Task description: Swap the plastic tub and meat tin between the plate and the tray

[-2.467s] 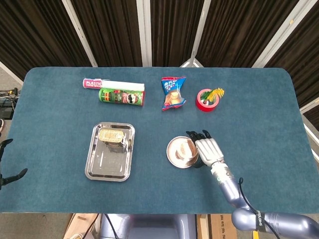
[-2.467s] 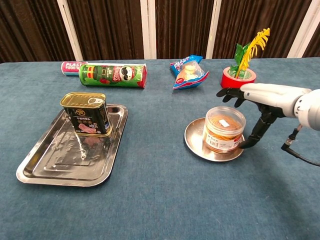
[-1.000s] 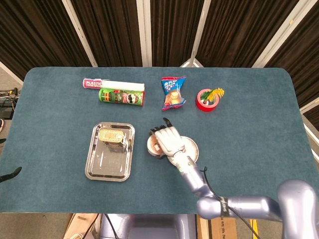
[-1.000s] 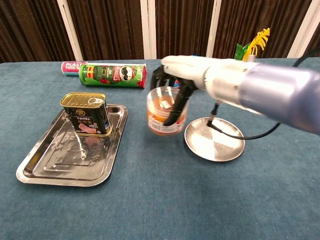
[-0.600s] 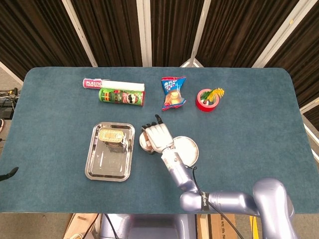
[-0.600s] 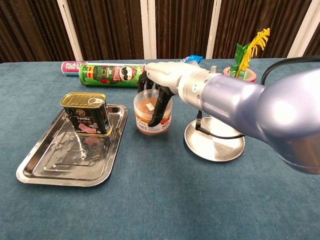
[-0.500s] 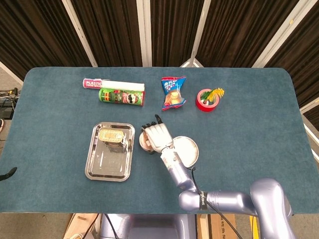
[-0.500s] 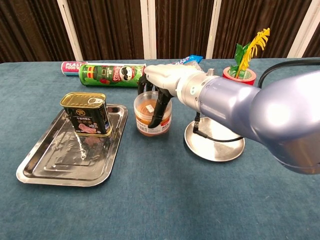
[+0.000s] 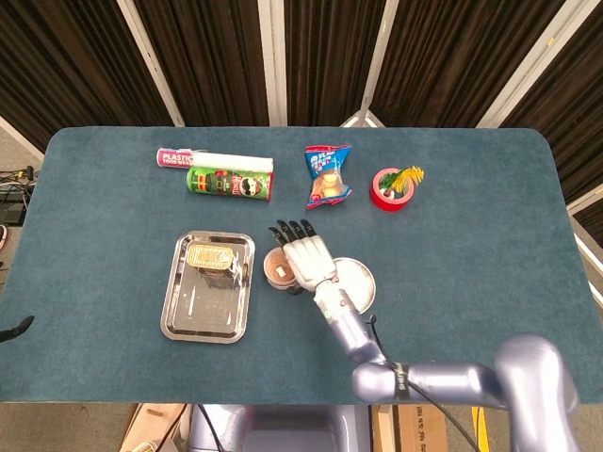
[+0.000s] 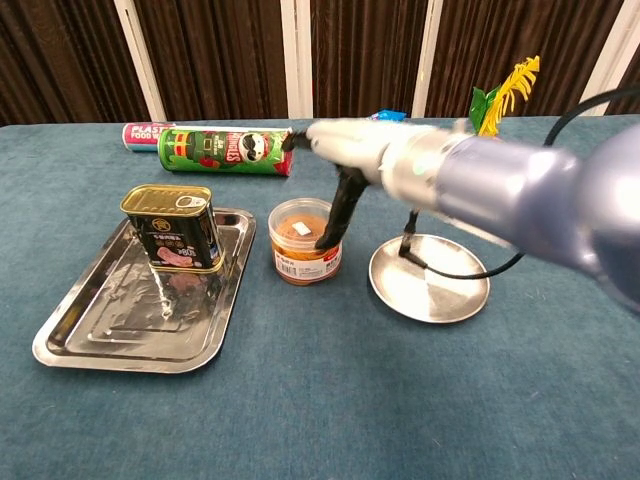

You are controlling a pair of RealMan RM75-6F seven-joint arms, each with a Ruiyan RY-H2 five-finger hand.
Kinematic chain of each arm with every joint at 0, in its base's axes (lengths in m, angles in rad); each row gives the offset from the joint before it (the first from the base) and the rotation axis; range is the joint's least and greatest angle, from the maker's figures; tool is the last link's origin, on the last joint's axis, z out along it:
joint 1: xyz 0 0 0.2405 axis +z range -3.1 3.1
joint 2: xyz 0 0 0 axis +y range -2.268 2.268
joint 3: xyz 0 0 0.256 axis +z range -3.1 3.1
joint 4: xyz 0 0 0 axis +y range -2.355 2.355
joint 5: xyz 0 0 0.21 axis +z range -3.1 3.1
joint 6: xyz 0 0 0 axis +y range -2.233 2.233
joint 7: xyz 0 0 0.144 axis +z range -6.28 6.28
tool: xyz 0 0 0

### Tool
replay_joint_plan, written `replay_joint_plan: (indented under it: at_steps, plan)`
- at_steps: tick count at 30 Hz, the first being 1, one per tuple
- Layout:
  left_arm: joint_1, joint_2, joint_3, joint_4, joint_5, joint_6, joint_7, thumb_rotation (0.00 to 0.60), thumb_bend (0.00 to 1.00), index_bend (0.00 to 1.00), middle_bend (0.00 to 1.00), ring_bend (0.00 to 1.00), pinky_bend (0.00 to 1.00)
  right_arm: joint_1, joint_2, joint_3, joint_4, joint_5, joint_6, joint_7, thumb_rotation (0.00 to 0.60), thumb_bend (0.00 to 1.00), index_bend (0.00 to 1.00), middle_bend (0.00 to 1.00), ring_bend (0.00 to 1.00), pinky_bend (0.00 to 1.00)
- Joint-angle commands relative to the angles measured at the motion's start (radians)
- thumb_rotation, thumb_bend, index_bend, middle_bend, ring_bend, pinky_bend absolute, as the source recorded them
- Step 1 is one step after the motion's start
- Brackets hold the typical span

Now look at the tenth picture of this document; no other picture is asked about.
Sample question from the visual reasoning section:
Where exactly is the rectangular steel tray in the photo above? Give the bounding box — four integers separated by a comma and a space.
31, 206, 258, 376

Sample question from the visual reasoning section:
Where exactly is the white round plate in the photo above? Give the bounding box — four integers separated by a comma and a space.
368, 232, 492, 325

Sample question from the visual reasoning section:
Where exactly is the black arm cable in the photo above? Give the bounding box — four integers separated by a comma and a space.
398, 86, 640, 281

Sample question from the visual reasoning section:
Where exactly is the metal luncheon meat can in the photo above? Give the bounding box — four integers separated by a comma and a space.
119, 183, 227, 275

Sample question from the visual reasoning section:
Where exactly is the blue table mat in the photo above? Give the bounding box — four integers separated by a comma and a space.
0, 116, 640, 480

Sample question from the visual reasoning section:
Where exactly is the plastic wrap box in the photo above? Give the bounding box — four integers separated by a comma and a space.
121, 121, 178, 153

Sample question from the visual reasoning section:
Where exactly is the dark brown curtain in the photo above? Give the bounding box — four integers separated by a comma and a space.
0, 0, 640, 128

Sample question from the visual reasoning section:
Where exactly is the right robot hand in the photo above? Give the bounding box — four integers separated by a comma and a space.
282, 117, 397, 252

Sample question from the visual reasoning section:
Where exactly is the green Pringles can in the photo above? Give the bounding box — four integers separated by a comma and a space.
156, 125, 296, 178

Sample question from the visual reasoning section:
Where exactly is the yellow green artificial plant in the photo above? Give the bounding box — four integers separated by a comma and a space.
468, 54, 542, 138

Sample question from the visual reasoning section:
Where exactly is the white frame post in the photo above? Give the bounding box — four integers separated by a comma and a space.
574, 0, 640, 118
409, 0, 444, 119
279, 0, 315, 120
113, 0, 168, 123

